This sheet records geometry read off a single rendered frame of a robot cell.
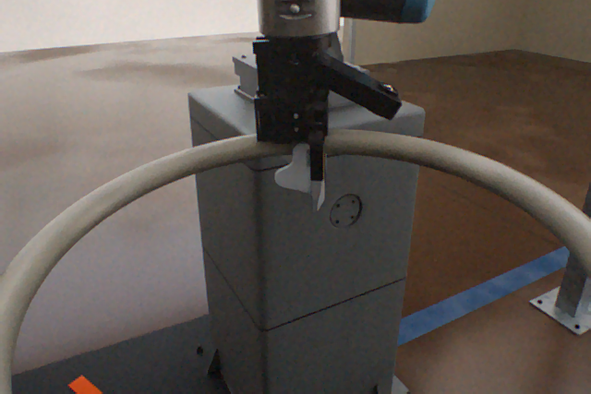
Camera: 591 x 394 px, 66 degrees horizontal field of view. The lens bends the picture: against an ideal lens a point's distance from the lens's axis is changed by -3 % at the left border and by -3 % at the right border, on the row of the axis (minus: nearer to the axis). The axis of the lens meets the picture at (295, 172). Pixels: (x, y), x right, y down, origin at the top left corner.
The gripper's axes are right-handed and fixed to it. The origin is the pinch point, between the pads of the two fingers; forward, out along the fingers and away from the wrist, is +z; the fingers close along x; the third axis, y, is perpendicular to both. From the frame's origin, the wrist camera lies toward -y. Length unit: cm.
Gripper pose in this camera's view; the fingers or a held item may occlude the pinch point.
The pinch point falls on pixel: (321, 192)
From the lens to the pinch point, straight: 60.8
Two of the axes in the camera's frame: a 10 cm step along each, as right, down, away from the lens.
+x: -0.9, 4.5, -8.9
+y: -9.9, -0.1, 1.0
